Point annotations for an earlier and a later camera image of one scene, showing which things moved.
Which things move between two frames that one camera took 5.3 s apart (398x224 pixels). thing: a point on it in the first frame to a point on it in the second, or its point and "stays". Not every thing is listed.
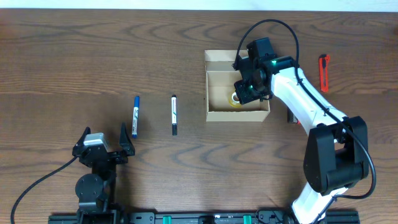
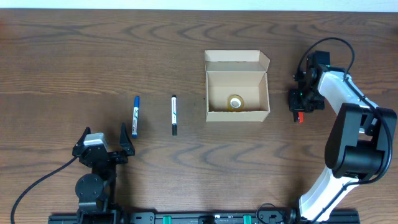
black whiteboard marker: [174, 115] stays
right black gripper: [242, 98] to [314, 106]
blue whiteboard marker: [135, 120] stays
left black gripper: [127, 148] stays
